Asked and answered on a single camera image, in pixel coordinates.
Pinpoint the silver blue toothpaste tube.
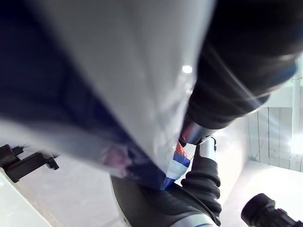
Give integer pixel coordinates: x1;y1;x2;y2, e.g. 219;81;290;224
0;0;216;191

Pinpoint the white ceramic washbasin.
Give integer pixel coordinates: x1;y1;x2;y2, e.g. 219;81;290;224
0;169;55;227

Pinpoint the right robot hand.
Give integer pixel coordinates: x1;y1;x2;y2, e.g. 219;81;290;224
110;136;223;227

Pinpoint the black metal bracket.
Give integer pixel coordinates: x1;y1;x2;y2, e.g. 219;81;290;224
0;143;60;183

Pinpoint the black wrist clamp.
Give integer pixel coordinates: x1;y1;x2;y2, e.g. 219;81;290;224
241;193;303;227

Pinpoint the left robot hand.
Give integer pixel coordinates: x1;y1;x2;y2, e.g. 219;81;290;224
179;0;303;145

